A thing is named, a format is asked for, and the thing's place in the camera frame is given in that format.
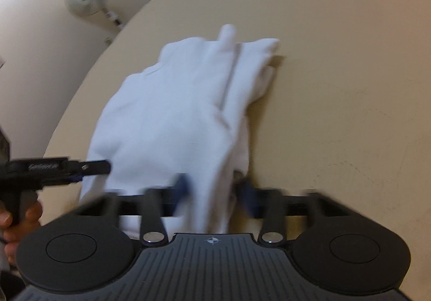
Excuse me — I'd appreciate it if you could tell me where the person's left hand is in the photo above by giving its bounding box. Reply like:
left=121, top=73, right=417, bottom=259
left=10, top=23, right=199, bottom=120
left=0, top=202, right=44, bottom=256

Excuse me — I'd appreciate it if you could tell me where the white garment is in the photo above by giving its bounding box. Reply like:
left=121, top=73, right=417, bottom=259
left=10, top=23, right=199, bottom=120
left=79, top=24, right=281, bottom=241

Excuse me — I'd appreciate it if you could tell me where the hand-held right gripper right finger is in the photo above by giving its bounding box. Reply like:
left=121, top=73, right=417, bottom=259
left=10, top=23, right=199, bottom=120
left=235, top=176, right=358, bottom=248

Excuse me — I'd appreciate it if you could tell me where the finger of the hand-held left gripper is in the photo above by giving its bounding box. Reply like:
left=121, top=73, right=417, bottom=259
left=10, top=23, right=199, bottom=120
left=80, top=160, right=112, bottom=176

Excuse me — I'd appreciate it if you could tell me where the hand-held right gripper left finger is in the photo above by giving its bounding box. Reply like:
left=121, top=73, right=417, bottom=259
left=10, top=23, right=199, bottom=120
left=76, top=173, right=190, bottom=248

